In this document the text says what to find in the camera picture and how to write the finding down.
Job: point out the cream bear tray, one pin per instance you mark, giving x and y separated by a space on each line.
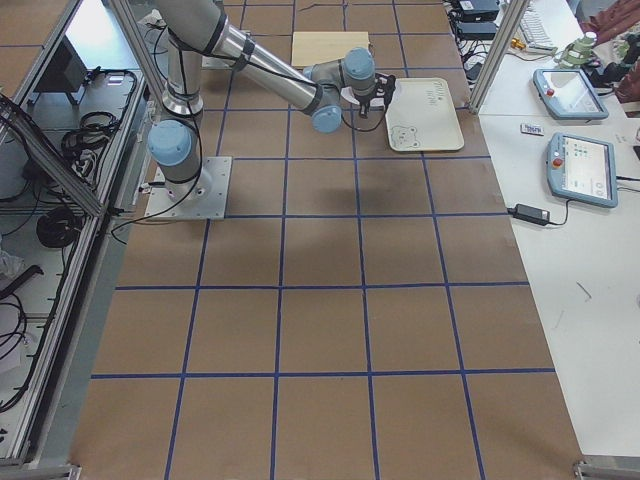
422 117

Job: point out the aluminium frame cable bay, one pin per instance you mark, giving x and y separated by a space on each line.
72 161

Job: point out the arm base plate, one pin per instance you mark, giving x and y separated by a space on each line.
201 200

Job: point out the white round plate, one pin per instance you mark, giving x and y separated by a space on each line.
348 95

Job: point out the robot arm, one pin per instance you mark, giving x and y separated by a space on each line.
199 29

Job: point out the black power brick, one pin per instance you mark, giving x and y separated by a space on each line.
476 30

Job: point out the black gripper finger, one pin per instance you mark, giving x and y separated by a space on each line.
364 109

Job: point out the teach pendant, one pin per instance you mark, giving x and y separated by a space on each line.
582 169
568 95

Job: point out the teach pendant near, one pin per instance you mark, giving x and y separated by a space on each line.
582 169

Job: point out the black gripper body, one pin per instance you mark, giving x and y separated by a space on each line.
364 99

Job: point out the white keyboard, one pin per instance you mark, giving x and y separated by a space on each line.
534 35

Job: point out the aluminium profile post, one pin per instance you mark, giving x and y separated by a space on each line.
508 25

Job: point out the teach pendant far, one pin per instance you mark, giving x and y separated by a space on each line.
568 95

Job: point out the bamboo cutting board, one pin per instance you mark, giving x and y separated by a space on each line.
313 47

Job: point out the black power adapter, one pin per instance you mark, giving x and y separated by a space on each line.
529 214

